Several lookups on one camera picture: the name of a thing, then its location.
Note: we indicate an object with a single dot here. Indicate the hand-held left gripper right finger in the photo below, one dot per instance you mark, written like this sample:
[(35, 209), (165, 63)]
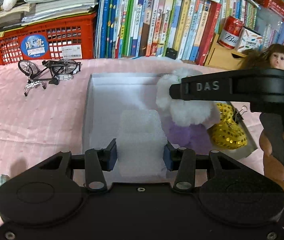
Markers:
[(168, 155)]

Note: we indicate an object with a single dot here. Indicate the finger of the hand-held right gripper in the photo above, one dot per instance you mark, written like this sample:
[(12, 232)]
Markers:
[(179, 90)]

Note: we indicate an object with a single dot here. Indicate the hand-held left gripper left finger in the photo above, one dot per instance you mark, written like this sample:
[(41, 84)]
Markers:
[(112, 152)]

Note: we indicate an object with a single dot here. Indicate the white plush toy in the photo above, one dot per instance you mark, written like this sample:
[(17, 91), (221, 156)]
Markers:
[(189, 112)]

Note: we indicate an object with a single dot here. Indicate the purple plush toy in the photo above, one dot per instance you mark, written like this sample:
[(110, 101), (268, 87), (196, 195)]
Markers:
[(189, 135)]

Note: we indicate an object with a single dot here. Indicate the white foam block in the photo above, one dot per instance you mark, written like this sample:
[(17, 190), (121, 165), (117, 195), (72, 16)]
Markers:
[(139, 135)]

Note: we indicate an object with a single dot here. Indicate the grey cardboard box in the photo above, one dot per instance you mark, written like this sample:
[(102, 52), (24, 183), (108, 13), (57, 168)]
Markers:
[(112, 92)]

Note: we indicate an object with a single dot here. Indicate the gold sequined pouch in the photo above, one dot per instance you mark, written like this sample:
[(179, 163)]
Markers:
[(228, 135)]

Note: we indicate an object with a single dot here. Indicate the person's right hand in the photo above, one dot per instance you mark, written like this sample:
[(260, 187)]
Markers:
[(271, 165)]

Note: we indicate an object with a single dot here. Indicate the brown haired doll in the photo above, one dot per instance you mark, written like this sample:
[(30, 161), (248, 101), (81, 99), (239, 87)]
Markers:
[(278, 57)]

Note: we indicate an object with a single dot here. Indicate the wooden drawer organiser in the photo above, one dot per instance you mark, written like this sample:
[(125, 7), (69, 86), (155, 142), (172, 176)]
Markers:
[(222, 60)]

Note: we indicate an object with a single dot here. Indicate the black binder clip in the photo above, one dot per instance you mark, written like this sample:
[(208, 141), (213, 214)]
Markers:
[(238, 117)]

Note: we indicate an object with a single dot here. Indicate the row of upright books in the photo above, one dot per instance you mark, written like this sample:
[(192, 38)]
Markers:
[(157, 25)]

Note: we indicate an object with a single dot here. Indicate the white pencil print box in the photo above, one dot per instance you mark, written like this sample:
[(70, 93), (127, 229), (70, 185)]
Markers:
[(250, 40)]

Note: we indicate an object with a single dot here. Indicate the red beverage can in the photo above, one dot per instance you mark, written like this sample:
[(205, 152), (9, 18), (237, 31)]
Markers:
[(231, 30)]

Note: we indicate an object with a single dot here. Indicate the pink tablecloth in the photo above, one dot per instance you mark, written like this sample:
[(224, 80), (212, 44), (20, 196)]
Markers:
[(32, 120)]

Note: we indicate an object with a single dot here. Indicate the miniature black bicycle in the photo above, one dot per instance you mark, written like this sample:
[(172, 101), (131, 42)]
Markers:
[(54, 67)]

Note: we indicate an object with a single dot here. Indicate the shelf row of thin books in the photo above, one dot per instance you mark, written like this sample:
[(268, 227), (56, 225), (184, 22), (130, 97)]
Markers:
[(246, 10)]

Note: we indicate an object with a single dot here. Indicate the red plastic crate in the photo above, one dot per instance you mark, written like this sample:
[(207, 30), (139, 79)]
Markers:
[(9, 47)]

